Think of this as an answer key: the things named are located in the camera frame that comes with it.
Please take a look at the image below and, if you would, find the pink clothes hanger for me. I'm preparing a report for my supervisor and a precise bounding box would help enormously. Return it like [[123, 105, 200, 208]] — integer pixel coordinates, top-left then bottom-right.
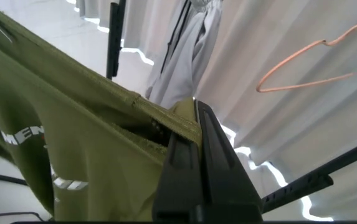
[[255, 17, 357, 93]]

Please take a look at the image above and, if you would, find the white curtain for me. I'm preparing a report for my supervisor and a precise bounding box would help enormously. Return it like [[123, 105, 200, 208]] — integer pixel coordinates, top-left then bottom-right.
[[75, 0, 357, 218]]

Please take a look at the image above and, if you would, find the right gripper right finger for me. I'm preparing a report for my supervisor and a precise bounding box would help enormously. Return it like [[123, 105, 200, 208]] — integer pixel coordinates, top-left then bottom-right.
[[194, 100, 264, 222]]

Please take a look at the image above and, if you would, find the green garment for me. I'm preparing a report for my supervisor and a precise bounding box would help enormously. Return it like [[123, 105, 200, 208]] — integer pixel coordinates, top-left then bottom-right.
[[0, 0, 204, 222]]

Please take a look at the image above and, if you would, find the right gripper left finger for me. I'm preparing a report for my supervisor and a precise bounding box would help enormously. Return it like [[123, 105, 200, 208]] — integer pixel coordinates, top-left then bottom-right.
[[152, 132, 204, 222]]

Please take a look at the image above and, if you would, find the black clothes rack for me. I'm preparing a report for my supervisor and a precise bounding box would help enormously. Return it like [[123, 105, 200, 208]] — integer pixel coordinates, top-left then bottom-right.
[[105, 0, 357, 215]]

